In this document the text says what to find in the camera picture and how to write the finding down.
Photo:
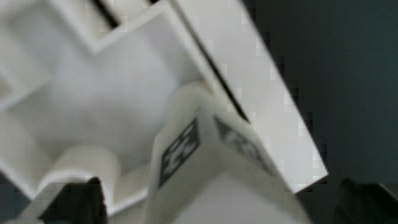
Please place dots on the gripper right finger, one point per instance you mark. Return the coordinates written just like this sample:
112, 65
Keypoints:
357, 203

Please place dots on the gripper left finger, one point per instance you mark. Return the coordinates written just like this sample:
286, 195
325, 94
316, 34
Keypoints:
67, 204

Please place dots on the white U-shaped fence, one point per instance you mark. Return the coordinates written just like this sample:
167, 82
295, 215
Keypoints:
233, 44

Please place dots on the white chair seat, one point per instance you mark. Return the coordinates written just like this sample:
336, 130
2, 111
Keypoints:
89, 75

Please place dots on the white chair leg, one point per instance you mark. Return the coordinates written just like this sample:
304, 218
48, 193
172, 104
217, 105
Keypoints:
215, 183

